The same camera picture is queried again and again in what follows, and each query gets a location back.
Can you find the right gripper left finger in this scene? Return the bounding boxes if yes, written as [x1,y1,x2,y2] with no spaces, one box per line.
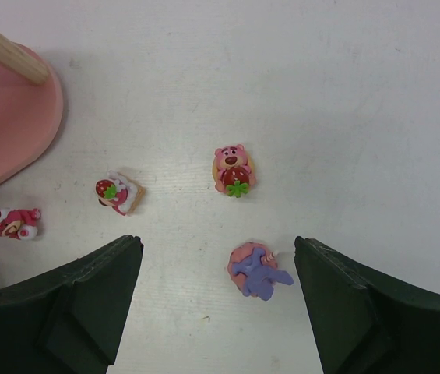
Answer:
[0,235,143,374]

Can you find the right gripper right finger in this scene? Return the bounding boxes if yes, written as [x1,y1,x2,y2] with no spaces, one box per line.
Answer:
[294,237,440,374]

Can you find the purple bunny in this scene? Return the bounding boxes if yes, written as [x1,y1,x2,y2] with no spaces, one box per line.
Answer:
[227,242,294,301]

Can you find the pink three-tier wooden shelf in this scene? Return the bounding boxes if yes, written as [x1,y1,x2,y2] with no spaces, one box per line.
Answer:
[0,34,64,184]

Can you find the pink bear with strawberry hat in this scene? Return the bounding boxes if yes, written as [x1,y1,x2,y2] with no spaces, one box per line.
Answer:
[0,208,41,240]

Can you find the strawberry cake slice toy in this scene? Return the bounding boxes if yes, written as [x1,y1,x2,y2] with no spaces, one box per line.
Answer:
[95,171,146,216]

